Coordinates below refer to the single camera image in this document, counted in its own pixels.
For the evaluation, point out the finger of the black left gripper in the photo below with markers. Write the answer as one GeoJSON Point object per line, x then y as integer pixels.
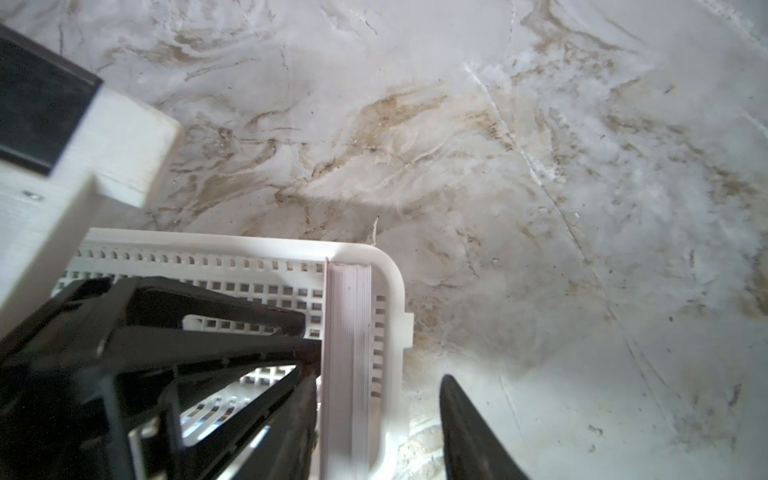
{"type": "Point", "coordinates": [198, 306]}

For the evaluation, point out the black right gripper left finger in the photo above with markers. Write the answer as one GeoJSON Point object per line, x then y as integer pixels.
{"type": "Point", "coordinates": [285, 416]}

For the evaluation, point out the red white credit card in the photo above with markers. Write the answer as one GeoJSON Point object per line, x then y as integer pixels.
{"type": "Point", "coordinates": [345, 379]}

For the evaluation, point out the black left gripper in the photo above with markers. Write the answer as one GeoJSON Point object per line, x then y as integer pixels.
{"type": "Point", "coordinates": [92, 383]}

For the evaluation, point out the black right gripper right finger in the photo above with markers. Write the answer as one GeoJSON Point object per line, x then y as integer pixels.
{"type": "Point", "coordinates": [470, 448]}

